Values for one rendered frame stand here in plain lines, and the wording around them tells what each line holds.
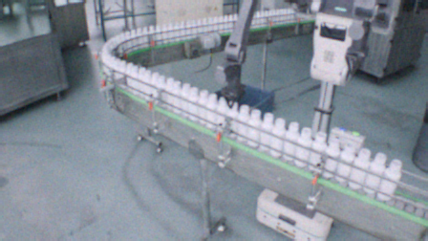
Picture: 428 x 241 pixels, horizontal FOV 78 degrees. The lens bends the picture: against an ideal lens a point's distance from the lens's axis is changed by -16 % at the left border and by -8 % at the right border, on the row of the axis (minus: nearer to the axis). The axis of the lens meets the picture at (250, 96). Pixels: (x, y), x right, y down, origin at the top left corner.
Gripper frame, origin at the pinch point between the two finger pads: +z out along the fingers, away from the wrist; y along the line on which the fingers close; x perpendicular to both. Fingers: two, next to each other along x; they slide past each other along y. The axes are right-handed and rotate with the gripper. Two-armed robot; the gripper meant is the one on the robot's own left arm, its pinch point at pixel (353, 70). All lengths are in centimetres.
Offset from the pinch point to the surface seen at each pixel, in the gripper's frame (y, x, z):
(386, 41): 346, 31, 71
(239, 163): -21, 37, 50
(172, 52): 63, 172, 49
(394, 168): -17.5, -25.8, 24.7
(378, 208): -21, -26, 42
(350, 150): -16.8, -8.8, 24.4
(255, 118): -17.8, 32.2, 25.2
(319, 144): -17.2, 3.1, 26.7
